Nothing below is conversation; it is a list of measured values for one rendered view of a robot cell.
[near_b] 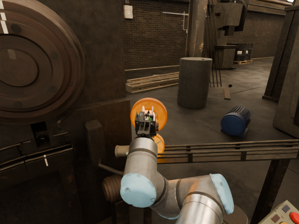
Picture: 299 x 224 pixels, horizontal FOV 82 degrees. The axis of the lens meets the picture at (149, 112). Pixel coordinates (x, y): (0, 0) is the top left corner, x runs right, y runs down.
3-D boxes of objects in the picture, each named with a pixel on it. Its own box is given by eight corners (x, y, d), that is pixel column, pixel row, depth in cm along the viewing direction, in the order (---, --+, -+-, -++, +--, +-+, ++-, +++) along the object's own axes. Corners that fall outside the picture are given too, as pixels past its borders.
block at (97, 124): (88, 158, 101) (82, 121, 92) (102, 153, 105) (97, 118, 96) (93, 168, 93) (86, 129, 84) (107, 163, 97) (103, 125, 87)
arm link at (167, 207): (193, 221, 48) (169, 203, 42) (159, 221, 54) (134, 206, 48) (193, 188, 54) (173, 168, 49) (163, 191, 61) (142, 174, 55)
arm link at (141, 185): (135, 212, 46) (109, 196, 42) (140, 170, 56) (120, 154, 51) (164, 205, 43) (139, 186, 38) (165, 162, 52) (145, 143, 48)
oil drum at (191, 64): (171, 102, 360) (173, 57, 325) (191, 97, 388) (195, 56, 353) (190, 111, 313) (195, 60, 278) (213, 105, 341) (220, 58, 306)
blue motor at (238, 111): (217, 134, 236) (221, 111, 223) (229, 120, 277) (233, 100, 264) (241, 142, 218) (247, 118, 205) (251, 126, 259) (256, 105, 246)
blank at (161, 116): (128, 98, 73) (127, 101, 69) (165, 95, 71) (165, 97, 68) (134, 131, 78) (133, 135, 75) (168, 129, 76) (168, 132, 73)
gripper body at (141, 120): (157, 110, 61) (155, 135, 52) (157, 127, 67) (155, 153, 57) (135, 110, 62) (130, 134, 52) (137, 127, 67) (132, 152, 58)
